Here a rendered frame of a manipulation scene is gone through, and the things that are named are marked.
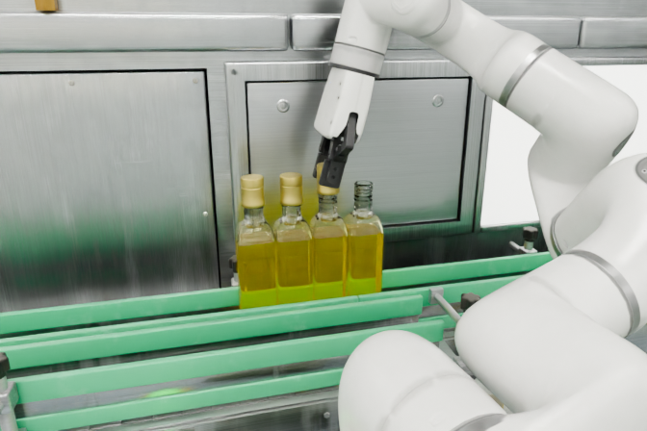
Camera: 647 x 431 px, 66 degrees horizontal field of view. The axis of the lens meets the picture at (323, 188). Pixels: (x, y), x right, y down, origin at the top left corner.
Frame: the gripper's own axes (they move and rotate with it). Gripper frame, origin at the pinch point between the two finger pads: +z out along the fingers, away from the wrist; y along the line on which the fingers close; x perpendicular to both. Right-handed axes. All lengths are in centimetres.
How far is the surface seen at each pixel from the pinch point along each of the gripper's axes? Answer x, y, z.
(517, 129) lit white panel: 38.6, -12.0, -12.5
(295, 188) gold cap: -4.8, 1.7, 3.2
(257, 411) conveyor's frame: -5.9, 14.8, 31.4
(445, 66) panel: 19.9, -11.8, -19.9
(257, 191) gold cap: -10.0, 1.3, 4.9
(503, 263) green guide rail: 38.5, -3.0, 11.5
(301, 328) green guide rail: 0.3, 6.1, 23.5
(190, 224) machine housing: -17.4, -16.4, 18.0
